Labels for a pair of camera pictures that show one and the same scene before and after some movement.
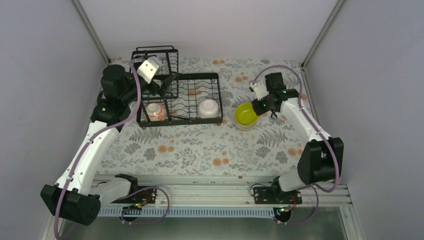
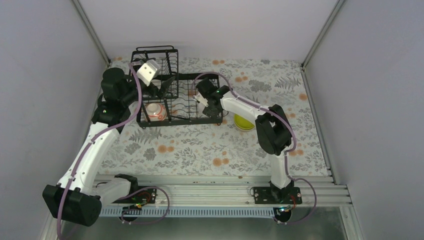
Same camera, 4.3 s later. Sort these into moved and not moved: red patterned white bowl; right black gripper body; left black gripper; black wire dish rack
Moved: right black gripper body
Not moved: black wire dish rack; red patterned white bowl; left black gripper
